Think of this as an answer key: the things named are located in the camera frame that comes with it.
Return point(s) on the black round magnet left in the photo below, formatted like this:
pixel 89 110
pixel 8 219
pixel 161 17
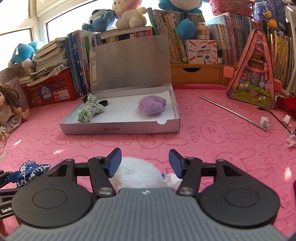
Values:
pixel 103 103

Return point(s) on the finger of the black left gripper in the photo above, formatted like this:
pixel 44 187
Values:
pixel 9 188

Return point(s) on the green checkered cloth bow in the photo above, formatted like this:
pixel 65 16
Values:
pixel 86 114

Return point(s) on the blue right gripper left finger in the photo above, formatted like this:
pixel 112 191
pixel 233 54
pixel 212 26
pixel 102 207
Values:
pixel 113 162

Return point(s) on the doll with brown hair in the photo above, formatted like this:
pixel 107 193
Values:
pixel 11 111

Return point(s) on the pink white bunny plush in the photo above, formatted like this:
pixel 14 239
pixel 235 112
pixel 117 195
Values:
pixel 129 13

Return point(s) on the pink triangular dollhouse case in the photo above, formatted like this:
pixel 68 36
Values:
pixel 253 80

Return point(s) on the purple fluffy plush heart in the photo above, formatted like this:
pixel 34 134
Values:
pixel 152 104

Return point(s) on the red basket on books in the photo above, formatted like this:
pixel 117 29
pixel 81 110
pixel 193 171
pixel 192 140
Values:
pixel 238 7

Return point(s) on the blue cat plush left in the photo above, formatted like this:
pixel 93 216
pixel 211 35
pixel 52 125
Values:
pixel 24 53

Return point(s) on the metal straw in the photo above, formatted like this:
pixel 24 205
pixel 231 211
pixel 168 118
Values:
pixel 235 113

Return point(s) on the wooden drawer shelf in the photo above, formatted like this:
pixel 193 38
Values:
pixel 199 74

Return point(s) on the horizontal books under plush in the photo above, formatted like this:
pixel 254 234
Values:
pixel 116 35

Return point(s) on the small white charger plug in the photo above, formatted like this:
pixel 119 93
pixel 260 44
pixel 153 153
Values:
pixel 286 119

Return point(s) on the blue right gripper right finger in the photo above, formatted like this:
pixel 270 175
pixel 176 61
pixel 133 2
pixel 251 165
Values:
pixel 177 163

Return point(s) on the white pocket printer box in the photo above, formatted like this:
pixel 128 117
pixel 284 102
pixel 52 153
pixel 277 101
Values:
pixel 202 51

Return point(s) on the pink white small cloth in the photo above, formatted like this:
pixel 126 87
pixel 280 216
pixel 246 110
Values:
pixel 291 141

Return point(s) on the blue floral cloth bow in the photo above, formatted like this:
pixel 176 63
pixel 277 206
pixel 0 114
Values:
pixel 29 171

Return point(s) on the white paper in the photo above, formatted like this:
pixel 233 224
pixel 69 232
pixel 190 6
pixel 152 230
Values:
pixel 265 122

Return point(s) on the red plastic basket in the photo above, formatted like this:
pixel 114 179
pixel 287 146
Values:
pixel 58 88

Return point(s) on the silver cardboard box with lid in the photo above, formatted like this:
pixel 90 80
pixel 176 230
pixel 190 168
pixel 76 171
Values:
pixel 122 73

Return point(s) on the stack of worn books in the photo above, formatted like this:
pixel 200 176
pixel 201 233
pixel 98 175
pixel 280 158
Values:
pixel 49 61

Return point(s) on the black binder clip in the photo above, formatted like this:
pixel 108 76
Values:
pixel 85 98

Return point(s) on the blue elephant plush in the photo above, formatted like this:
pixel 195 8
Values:
pixel 100 21

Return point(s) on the white fluffy plush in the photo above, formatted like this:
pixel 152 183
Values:
pixel 136 173

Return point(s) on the row of books on shelf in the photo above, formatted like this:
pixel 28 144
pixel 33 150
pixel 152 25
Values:
pixel 231 32

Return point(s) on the large blue cat plush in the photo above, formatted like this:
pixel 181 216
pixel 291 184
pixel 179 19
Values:
pixel 186 29

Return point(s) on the row of upright blue books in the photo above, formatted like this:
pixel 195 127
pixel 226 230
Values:
pixel 78 47

